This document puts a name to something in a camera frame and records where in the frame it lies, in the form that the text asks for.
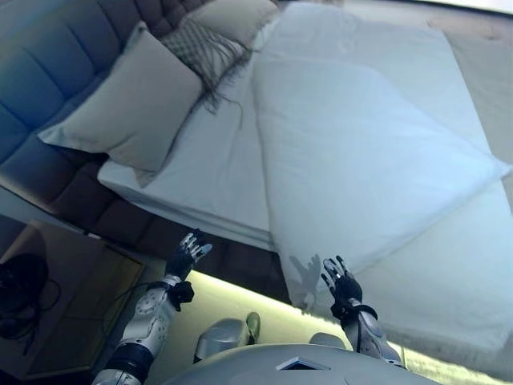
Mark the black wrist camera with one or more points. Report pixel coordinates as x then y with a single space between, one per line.
182 294
340 310

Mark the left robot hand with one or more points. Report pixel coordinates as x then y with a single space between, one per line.
182 260

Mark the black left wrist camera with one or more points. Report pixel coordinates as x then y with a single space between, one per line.
182 294

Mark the woven fringed cushion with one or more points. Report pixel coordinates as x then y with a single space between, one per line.
200 44

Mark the grey robot torso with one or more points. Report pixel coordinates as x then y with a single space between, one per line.
260 367

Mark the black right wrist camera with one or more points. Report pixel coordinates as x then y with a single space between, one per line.
340 310

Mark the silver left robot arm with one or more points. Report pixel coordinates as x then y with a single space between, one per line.
144 321

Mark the brown tufted headboard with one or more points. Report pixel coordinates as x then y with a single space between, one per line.
36 100

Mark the wooden nightstand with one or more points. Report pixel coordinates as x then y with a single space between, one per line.
80 301

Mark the silver left robot leg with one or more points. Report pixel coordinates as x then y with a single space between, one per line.
218 337

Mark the silver right robot leg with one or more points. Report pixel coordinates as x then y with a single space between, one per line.
330 341

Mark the brown upholstered bed frame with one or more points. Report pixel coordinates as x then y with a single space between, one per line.
160 236

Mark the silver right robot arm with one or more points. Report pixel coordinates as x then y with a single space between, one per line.
372 333

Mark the white fitted sheet mattress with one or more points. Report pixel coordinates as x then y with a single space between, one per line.
212 168

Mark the large beige pillow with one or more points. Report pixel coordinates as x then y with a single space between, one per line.
128 104
236 18

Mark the silver robot leg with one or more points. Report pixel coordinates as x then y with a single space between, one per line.
330 341
218 337

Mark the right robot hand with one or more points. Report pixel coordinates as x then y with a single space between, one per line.
348 288

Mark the white duvet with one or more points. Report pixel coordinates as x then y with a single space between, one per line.
360 160

